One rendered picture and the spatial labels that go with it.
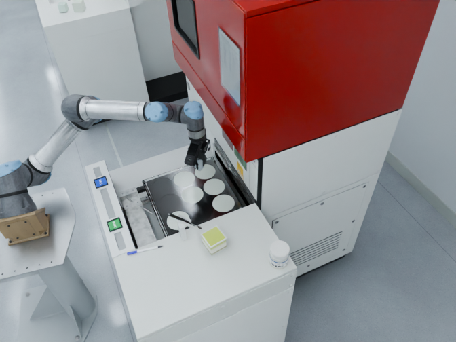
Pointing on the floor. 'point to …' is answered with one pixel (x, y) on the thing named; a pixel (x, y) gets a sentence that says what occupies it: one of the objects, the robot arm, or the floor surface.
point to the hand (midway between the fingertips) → (198, 169)
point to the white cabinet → (250, 323)
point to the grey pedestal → (58, 307)
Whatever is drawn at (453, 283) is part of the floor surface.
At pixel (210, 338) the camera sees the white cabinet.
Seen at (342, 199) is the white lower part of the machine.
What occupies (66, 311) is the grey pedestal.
